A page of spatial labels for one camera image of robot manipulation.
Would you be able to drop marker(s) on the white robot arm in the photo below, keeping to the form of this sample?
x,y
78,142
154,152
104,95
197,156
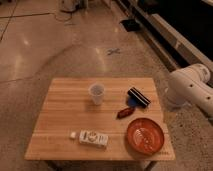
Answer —
x,y
189,85

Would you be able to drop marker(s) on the blue round object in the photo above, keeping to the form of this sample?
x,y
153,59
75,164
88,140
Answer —
x,y
131,102

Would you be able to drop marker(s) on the dark red snack wrapper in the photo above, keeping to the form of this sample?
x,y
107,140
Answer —
x,y
125,112

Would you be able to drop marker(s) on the wooden table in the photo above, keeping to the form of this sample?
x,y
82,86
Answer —
x,y
68,108

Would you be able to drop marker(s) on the white printed box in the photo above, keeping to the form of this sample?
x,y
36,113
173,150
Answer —
x,y
93,138

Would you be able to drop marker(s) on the small white cube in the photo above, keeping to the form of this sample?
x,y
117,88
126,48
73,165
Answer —
x,y
73,135

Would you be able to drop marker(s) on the orange round plate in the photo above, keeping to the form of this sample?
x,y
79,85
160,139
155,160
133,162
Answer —
x,y
145,136

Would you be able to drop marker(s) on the black floor plate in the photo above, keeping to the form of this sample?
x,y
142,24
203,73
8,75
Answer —
x,y
130,25

